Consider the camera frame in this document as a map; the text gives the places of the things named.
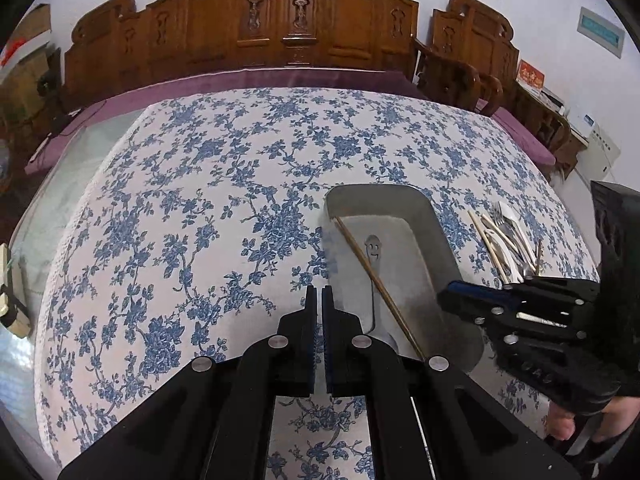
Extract purple armchair cushion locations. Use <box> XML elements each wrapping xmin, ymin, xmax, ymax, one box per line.
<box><xmin>491</xmin><ymin>106</ymin><xmax>556</xmax><ymax>168</ymax></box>

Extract white router device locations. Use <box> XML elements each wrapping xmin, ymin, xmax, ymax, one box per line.
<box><xmin>567</xmin><ymin>110</ymin><xmax>596</xmax><ymax>139</ymax></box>

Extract red gift box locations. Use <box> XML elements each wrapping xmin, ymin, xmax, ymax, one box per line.
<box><xmin>516</xmin><ymin>58</ymin><xmax>544</xmax><ymax>93</ymax></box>

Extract wooden side table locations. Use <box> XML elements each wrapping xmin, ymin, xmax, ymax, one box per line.
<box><xmin>510</xmin><ymin>84</ymin><xmax>588</xmax><ymax>179</ymax></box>

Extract person's right hand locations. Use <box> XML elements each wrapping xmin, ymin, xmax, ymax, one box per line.
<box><xmin>544</xmin><ymin>393</ymin><xmax>640</xmax><ymax>443</ymax></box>

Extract blue floral tablecloth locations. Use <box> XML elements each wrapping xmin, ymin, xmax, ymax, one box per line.
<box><xmin>35</xmin><ymin>88</ymin><xmax>597</xmax><ymax>466</ymax></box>

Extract dark wooden chopstick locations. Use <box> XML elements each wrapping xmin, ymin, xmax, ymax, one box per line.
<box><xmin>334</xmin><ymin>217</ymin><xmax>426</xmax><ymax>361</ymax></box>

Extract lower cardboard box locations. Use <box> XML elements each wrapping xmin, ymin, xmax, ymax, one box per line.
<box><xmin>1</xmin><ymin>47</ymin><xmax>58</xmax><ymax>126</ymax></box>

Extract light wooden chopstick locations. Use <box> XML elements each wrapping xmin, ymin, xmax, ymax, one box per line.
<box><xmin>466</xmin><ymin>209</ymin><xmax>509</xmax><ymax>285</ymax></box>

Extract carved wooden armchair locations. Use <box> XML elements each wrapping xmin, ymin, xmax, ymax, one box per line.
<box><xmin>414</xmin><ymin>0</ymin><xmax>574</xmax><ymax>172</ymax></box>

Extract metal fork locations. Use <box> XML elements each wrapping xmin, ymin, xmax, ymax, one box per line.
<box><xmin>490</xmin><ymin>202</ymin><xmax>534</xmax><ymax>278</ymax></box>

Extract metal spoon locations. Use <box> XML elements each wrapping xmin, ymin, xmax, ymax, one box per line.
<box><xmin>364</xmin><ymin>234</ymin><xmax>398</xmax><ymax>352</ymax></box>

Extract metal rectangular tray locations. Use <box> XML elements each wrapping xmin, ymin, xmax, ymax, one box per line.
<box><xmin>321</xmin><ymin>184</ymin><xmax>484</xmax><ymax>373</ymax></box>

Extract carved wooden sofa bench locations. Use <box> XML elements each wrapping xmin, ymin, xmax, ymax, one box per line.
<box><xmin>63</xmin><ymin>0</ymin><xmax>419</xmax><ymax>110</ymax></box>

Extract cardboard box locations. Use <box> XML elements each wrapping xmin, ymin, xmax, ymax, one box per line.
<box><xmin>6</xmin><ymin>3</ymin><xmax>51</xmax><ymax>47</ymax></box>
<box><xmin>1</xmin><ymin>47</ymin><xmax>58</xmax><ymax>126</ymax></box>

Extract top cardboard box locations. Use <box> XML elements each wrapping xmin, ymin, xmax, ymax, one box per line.
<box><xmin>6</xmin><ymin>3</ymin><xmax>51</xmax><ymax>47</ymax></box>

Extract large white ceramic spoon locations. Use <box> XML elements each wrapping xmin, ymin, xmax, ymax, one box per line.
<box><xmin>480</xmin><ymin>214</ymin><xmax>525</xmax><ymax>283</ymax></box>

